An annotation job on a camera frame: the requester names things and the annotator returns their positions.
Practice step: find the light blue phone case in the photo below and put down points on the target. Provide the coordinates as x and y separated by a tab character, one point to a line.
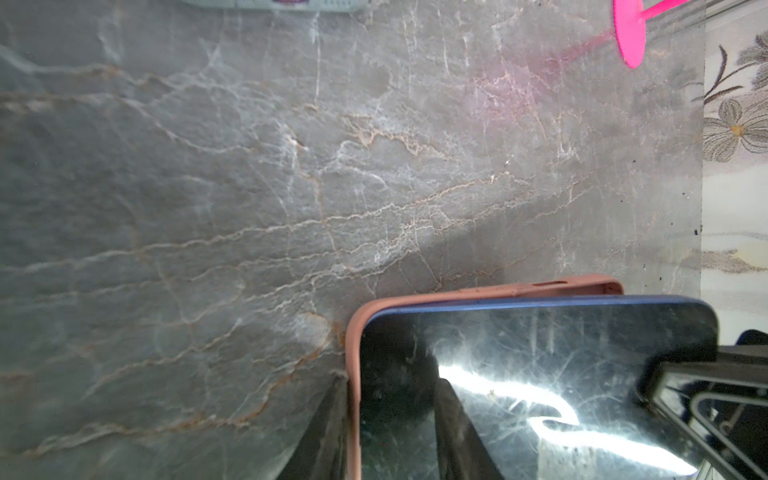
334	6

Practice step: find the blue-edged black phone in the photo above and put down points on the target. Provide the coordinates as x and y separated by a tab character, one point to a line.
554	387

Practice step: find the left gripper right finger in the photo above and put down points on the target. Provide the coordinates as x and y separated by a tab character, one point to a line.
460	451

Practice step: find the salmon pink phone case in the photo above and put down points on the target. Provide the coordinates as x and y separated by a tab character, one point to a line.
592	284

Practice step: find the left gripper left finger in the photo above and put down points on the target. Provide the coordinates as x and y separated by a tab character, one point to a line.
322	450

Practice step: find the pink plastic goblet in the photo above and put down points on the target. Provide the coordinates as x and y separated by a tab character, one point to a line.
629	20

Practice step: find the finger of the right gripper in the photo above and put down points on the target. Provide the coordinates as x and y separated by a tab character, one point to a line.
719	407

